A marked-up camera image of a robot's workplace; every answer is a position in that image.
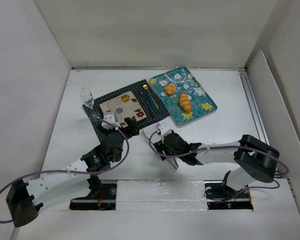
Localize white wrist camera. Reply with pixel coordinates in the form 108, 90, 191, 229
157, 122, 172, 137
101, 111, 121, 130

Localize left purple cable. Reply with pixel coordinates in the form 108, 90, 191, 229
0, 118, 130, 223

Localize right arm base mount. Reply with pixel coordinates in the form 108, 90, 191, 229
203, 180, 253, 210

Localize striped orange bread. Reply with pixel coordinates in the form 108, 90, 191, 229
179, 93, 192, 113

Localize metal tongs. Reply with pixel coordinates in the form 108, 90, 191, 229
141, 129, 179, 171

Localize blue knife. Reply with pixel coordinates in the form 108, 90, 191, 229
145, 90, 158, 112

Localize round orange bread roll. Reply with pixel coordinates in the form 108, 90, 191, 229
164, 84, 176, 95

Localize purple cable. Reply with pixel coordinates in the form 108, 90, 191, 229
0, 118, 130, 223
148, 130, 290, 188

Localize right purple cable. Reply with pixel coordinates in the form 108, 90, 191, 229
148, 130, 290, 188

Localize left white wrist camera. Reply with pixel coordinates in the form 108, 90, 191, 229
101, 111, 121, 130

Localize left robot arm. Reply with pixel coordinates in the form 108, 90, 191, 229
6, 114, 139, 228

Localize square floral ceramic plate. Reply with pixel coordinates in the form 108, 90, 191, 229
99, 91, 147, 127

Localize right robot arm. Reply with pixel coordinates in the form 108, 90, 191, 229
148, 129, 280, 200

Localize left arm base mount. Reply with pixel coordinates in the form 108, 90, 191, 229
69, 181, 117, 211

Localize teal floral tray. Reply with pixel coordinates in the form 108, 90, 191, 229
149, 66, 218, 127

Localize clear wine glass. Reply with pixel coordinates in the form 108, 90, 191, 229
79, 87, 100, 123

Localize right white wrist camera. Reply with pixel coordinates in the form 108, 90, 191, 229
157, 122, 172, 137

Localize aluminium frame rail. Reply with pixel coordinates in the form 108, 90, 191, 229
239, 68, 270, 145

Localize dark metallic spoon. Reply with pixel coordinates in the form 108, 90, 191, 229
140, 87, 152, 110

